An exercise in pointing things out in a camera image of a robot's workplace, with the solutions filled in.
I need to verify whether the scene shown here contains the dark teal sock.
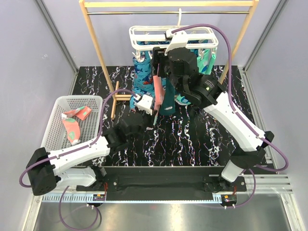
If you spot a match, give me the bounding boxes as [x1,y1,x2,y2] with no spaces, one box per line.
[159,79,176,116]
[175,91,187,105]

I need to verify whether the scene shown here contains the pink sock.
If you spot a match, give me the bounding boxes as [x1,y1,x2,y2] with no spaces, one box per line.
[61,106,92,145]
[151,75,165,126]

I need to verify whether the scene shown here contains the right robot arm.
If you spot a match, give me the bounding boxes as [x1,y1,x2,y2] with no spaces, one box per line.
[151,47,274,191]

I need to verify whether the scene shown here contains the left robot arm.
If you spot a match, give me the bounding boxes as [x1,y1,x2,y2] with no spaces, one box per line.
[26,110,157,196]

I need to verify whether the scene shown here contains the white plastic clip hanger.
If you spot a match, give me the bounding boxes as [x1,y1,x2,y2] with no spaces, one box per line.
[129,9,218,62]

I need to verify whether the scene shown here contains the blue shark print shorts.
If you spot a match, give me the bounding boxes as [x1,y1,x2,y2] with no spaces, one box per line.
[133,49,198,98]

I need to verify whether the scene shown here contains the mint green sock left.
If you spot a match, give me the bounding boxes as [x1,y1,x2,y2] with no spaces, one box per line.
[178,48,212,105]

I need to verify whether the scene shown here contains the white perforated plastic basket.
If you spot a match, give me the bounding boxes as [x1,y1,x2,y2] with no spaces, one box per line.
[41,95,103,152]

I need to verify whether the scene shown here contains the wooden clothes rack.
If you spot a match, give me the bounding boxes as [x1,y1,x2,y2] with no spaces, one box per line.
[79,0,260,121]

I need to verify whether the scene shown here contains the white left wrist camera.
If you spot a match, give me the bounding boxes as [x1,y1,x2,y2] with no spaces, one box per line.
[134,94,154,116]

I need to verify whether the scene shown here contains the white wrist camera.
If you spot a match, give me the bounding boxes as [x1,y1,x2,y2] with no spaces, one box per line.
[134,94,154,116]
[165,29,188,56]

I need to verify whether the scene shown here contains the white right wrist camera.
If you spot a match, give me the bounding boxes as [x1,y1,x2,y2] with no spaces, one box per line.
[165,29,188,56]

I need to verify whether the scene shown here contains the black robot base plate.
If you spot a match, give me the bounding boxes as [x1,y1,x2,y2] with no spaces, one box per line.
[76,167,250,204]

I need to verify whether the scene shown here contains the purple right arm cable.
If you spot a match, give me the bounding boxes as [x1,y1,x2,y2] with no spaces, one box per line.
[168,24,289,207]

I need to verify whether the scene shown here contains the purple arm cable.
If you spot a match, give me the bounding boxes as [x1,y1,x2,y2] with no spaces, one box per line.
[19,89,145,229]
[168,24,289,207]

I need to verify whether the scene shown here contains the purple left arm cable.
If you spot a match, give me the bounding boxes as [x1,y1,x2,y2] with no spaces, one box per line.
[19,89,145,229]

